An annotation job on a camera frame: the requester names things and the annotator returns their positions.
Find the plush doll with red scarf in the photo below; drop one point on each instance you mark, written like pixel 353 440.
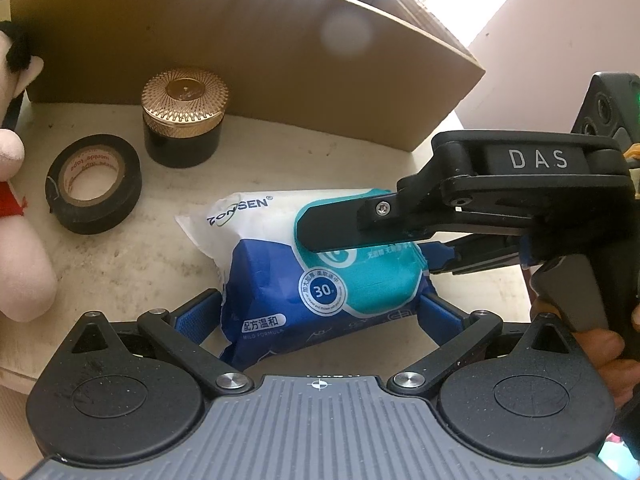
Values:
pixel 25 270

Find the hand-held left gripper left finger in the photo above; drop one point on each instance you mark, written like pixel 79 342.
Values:
pixel 200 310

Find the black tape roll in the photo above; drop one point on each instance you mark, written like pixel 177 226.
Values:
pixel 95 220

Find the black jar with gold lid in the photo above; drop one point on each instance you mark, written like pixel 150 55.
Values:
pixel 182 145

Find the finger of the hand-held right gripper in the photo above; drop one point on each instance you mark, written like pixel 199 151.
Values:
pixel 340 225
pixel 475 257

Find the brown cardboard box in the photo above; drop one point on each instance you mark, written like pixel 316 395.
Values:
pixel 250 60

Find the blue wet wipes pack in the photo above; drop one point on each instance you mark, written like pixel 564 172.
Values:
pixel 270 280

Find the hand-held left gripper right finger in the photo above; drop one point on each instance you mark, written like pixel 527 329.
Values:
pixel 440 317

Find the person's right hand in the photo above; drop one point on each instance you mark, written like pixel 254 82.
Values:
pixel 605 350

